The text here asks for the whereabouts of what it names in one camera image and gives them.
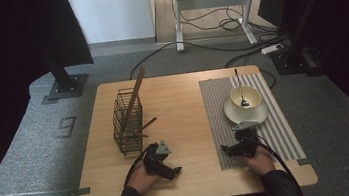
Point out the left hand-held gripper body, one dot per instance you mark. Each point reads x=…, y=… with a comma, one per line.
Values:
x=152, y=156

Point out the black stand with base plate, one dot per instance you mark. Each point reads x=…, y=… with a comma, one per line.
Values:
x=295, y=56
x=65, y=83

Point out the person's left hand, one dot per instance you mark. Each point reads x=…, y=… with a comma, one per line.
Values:
x=140, y=181

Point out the white power strip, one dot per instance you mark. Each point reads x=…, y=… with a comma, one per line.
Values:
x=272, y=48

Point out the grey striped placemat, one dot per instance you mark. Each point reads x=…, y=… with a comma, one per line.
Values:
x=218, y=112

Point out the grey tape strip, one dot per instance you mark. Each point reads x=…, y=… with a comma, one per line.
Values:
x=79, y=192
x=307, y=161

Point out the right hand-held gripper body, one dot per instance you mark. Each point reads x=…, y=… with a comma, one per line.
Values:
x=246, y=139

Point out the white cup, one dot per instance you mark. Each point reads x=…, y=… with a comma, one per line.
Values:
x=253, y=96

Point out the white metal frame desk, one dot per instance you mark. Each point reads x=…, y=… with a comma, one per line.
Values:
x=214, y=0

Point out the grey floor socket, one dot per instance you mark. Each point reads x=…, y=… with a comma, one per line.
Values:
x=67, y=127

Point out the white saucer plate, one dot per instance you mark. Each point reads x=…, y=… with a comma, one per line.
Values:
x=229, y=112

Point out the brown wooden chopstick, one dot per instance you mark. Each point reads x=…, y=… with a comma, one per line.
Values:
x=136, y=85
x=150, y=122
x=139, y=82

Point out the metal spoon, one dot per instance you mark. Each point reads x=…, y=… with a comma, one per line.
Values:
x=238, y=83

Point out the person's right hand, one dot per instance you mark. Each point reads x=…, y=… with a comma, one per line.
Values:
x=261, y=163

